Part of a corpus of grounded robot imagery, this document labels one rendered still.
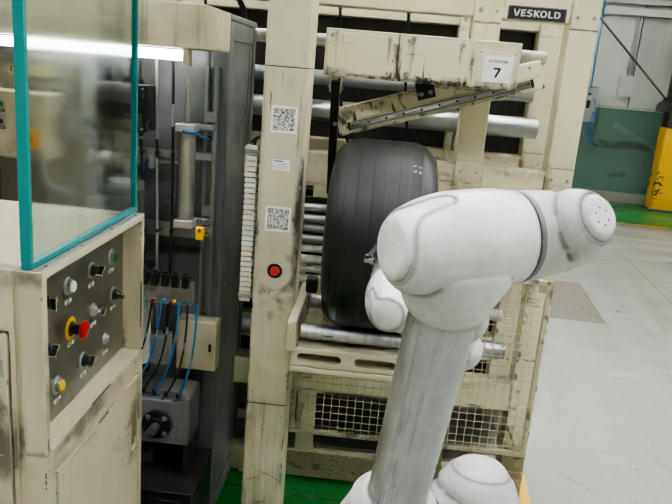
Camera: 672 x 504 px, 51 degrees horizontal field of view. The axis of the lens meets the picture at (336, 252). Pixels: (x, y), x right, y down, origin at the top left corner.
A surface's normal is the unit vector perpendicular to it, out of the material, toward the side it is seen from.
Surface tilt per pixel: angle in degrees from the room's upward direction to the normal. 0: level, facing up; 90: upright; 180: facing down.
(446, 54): 90
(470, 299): 110
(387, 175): 43
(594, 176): 90
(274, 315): 90
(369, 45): 90
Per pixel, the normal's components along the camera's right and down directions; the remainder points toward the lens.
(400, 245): -0.93, -0.02
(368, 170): 0.01, -0.57
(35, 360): -0.07, 0.25
